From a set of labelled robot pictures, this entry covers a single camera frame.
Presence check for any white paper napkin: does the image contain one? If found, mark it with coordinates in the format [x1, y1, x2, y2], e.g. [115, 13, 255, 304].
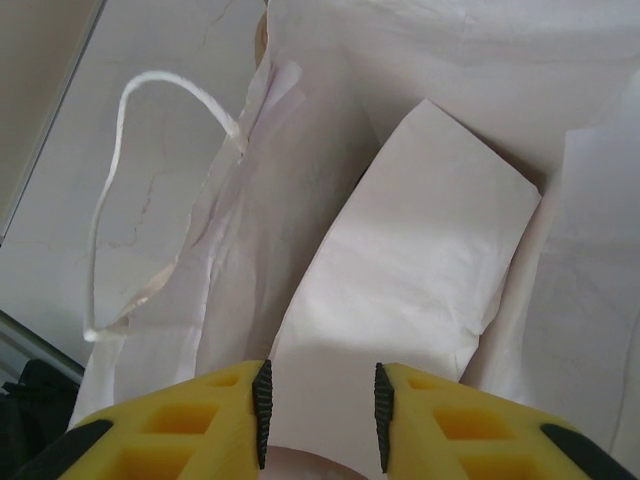
[269, 97, 545, 451]

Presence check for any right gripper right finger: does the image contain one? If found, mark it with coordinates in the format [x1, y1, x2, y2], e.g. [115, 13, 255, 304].
[373, 361, 640, 480]

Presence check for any red and white paper bag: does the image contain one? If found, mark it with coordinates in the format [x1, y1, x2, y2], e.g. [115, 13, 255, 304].
[72, 0, 640, 480]

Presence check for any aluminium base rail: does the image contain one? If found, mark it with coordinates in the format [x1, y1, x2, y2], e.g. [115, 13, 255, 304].
[0, 305, 87, 385]

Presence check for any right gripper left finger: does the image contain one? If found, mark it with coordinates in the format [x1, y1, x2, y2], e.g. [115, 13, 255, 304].
[14, 358, 275, 480]

